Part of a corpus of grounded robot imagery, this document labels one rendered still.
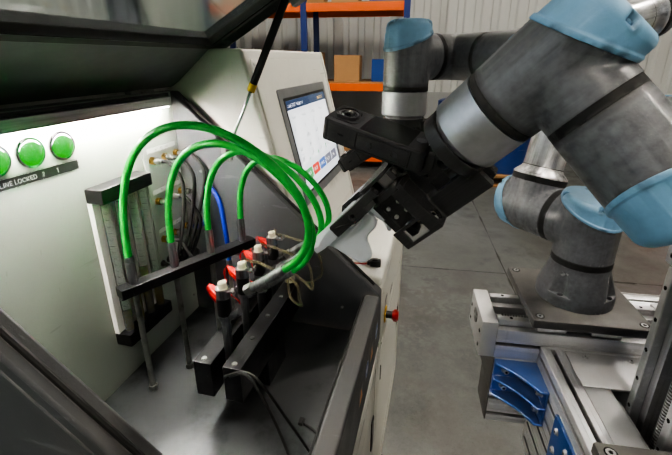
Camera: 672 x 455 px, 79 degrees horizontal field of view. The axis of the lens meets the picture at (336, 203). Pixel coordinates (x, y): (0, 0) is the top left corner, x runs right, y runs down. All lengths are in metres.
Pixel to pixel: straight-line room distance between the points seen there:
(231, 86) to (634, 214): 0.91
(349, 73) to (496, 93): 5.59
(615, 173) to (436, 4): 6.81
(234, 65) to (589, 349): 1.02
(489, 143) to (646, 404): 0.68
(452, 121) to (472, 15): 6.78
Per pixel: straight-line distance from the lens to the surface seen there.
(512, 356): 1.03
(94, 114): 0.89
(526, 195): 0.99
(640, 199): 0.34
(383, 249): 1.25
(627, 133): 0.34
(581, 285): 0.97
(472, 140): 0.36
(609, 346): 1.06
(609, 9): 0.34
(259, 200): 1.06
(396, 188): 0.41
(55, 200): 0.88
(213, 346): 0.90
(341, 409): 0.79
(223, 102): 1.09
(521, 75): 0.35
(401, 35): 0.68
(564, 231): 0.94
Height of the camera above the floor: 1.53
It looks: 20 degrees down
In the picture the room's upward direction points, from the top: straight up
